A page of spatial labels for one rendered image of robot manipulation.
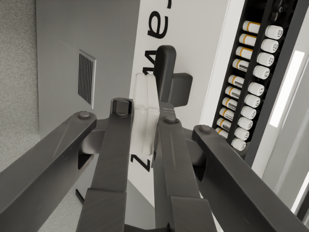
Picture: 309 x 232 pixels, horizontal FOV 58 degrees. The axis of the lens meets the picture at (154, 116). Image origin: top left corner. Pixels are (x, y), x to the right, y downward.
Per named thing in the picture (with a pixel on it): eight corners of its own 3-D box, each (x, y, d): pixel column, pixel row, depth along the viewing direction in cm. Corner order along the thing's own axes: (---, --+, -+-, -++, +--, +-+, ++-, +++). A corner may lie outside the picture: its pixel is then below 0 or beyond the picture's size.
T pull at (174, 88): (142, 130, 24) (152, 138, 23) (155, 43, 21) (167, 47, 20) (174, 124, 26) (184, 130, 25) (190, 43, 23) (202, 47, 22)
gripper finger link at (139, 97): (139, 156, 16) (126, 154, 16) (140, 108, 23) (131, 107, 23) (146, 109, 15) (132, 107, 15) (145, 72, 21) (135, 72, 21)
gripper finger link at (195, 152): (158, 137, 14) (216, 144, 14) (155, 100, 19) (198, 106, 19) (154, 162, 15) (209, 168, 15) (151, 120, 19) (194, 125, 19)
